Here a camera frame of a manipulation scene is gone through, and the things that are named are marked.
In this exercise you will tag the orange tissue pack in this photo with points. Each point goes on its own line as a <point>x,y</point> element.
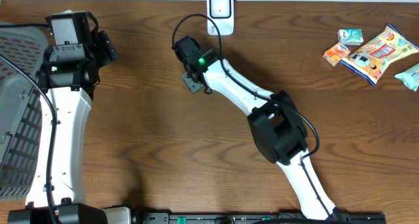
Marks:
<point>336,53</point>

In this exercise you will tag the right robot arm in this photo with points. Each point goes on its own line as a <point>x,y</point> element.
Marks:
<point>279,131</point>

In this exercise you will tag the yellow chips bag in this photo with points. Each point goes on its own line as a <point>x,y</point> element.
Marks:
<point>372,59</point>

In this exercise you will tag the grey plastic basket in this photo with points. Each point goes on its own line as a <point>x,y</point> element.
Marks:
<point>21,119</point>

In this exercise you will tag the light green snack packet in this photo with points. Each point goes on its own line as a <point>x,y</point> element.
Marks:
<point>410,77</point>

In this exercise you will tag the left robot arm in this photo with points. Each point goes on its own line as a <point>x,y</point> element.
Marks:
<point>66,81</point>

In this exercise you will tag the dark green small box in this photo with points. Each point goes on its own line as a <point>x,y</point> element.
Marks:
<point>190,84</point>

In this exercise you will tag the teal tissue pack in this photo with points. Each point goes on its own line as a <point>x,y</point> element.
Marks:
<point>350,36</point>

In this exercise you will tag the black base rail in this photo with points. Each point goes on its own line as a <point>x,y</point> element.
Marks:
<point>290,217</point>

